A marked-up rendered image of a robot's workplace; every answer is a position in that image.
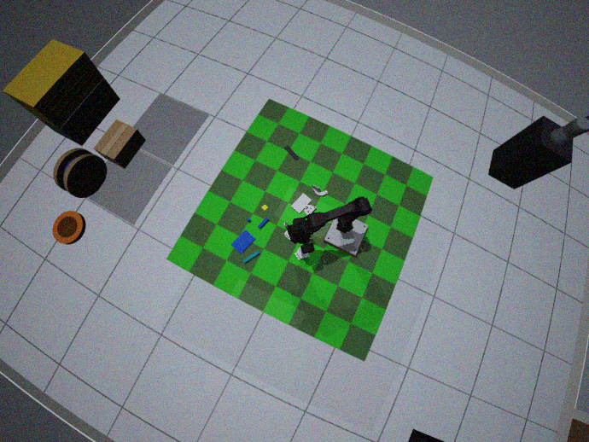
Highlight teal rectangular bar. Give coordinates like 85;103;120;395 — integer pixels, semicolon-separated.
243;251;260;264

